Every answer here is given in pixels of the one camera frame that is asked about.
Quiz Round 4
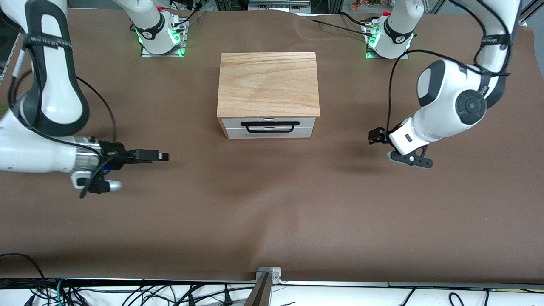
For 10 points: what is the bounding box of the thin black floor cable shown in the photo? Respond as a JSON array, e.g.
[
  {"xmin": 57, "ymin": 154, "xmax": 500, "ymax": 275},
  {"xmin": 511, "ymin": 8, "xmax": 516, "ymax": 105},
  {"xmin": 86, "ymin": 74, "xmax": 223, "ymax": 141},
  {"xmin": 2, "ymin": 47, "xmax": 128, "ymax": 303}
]
[{"xmin": 399, "ymin": 288, "xmax": 418, "ymax": 306}]

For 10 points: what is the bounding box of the black metal drawer handle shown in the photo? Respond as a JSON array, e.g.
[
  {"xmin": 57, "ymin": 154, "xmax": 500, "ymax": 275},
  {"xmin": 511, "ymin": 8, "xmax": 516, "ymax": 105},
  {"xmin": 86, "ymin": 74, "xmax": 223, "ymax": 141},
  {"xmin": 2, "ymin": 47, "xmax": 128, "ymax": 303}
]
[
  {"xmin": 246, "ymin": 126, "xmax": 295, "ymax": 134},
  {"xmin": 240, "ymin": 121, "xmax": 300, "ymax": 128}
]

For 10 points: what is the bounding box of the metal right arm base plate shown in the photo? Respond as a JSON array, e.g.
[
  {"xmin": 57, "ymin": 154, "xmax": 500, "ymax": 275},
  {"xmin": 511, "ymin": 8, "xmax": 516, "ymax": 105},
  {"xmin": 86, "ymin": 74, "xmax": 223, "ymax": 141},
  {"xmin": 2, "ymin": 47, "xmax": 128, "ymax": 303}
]
[{"xmin": 140, "ymin": 19, "xmax": 188, "ymax": 57}]

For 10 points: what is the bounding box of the brown table cover sheet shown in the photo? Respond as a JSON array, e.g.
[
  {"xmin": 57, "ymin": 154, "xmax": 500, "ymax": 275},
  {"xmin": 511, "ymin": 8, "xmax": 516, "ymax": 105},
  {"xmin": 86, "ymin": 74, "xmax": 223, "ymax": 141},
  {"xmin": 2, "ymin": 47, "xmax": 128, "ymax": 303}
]
[{"xmin": 0, "ymin": 8, "xmax": 544, "ymax": 284}]

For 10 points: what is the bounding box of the orange patterned item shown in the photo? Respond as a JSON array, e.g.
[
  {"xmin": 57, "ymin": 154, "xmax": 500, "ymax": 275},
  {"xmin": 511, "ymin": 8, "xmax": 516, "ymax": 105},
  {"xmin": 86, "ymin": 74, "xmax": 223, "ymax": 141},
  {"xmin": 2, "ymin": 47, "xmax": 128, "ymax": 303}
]
[{"xmin": 351, "ymin": 0, "xmax": 385, "ymax": 12}]

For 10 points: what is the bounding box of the light wooden drawer cabinet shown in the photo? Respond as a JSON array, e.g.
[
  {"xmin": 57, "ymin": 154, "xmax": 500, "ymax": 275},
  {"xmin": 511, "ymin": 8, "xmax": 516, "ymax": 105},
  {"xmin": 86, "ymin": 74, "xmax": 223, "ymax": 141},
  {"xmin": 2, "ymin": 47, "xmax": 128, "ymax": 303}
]
[{"xmin": 217, "ymin": 52, "xmax": 320, "ymax": 140}]

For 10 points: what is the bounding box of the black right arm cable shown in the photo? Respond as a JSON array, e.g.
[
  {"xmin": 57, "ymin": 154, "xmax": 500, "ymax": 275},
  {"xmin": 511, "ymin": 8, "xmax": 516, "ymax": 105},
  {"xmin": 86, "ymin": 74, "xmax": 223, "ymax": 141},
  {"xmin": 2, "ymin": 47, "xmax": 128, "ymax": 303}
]
[{"xmin": 8, "ymin": 36, "xmax": 118, "ymax": 147}]

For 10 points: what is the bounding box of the white front wooden drawer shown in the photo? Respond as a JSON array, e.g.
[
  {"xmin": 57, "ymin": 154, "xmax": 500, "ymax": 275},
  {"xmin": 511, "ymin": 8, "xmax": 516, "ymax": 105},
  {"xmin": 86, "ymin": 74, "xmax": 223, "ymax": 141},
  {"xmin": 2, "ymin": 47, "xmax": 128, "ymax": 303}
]
[
  {"xmin": 223, "ymin": 118, "xmax": 316, "ymax": 129},
  {"xmin": 224, "ymin": 127, "xmax": 316, "ymax": 139}
]

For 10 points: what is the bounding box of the grey equipment box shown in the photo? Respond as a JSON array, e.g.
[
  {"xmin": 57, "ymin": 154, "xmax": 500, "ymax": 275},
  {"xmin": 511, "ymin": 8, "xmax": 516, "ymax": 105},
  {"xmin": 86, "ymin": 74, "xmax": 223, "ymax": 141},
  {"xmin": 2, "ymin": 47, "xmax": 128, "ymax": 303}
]
[{"xmin": 249, "ymin": 0, "xmax": 311, "ymax": 12}]

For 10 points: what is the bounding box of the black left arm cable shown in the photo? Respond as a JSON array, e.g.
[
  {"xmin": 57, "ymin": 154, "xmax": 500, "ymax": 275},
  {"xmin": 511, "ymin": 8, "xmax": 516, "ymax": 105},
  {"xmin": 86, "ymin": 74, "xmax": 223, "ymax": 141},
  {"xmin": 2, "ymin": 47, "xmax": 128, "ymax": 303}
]
[{"xmin": 386, "ymin": 0, "xmax": 511, "ymax": 137}]

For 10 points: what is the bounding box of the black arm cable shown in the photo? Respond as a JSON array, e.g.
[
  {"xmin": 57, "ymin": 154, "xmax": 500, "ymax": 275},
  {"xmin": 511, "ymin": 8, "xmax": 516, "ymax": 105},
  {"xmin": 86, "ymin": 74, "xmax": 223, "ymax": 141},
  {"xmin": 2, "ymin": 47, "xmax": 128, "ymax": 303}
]
[
  {"xmin": 386, "ymin": 0, "xmax": 511, "ymax": 137},
  {"xmin": 8, "ymin": 36, "xmax": 118, "ymax": 147}
]

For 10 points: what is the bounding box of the aluminium table edge rail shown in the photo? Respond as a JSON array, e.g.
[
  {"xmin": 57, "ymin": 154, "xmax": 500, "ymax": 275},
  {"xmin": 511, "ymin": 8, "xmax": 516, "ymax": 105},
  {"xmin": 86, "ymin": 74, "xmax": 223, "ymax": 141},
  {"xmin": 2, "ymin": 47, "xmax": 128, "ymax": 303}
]
[{"xmin": 0, "ymin": 277, "xmax": 544, "ymax": 290}]

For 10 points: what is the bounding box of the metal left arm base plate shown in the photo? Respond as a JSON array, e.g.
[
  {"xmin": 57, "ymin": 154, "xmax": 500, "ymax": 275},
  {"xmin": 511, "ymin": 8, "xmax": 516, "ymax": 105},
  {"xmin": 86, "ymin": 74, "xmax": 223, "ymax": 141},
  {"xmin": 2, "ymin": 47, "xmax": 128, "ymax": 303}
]
[{"xmin": 365, "ymin": 48, "xmax": 410, "ymax": 60}]

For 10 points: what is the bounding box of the aluminium frame profile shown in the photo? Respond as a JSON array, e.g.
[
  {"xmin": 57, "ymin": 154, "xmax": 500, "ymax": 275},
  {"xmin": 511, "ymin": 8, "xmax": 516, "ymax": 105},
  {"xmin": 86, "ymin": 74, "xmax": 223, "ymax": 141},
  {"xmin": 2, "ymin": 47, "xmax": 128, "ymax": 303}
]
[
  {"xmin": 516, "ymin": 0, "xmax": 544, "ymax": 26},
  {"xmin": 0, "ymin": 30, "xmax": 23, "ymax": 81}
]

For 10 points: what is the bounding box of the black cable on table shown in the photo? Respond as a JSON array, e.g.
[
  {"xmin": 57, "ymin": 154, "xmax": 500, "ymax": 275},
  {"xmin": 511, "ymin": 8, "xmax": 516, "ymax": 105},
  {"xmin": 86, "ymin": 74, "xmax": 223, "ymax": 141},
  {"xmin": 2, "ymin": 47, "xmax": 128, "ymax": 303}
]
[{"xmin": 297, "ymin": 14, "xmax": 371, "ymax": 34}]

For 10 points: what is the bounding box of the black looped floor cable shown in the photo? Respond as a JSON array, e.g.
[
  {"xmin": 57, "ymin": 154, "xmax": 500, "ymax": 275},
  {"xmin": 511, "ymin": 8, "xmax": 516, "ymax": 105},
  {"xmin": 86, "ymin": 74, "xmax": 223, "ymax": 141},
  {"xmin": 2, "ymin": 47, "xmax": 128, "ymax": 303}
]
[{"xmin": 0, "ymin": 253, "xmax": 49, "ymax": 306}]

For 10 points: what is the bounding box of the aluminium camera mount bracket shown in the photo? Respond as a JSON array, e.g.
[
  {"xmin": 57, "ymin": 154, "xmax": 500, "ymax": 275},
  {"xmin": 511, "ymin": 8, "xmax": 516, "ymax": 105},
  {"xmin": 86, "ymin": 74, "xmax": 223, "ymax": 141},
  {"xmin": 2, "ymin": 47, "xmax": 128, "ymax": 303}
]
[{"xmin": 244, "ymin": 267, "xmax": 282, "ymax": 306}]

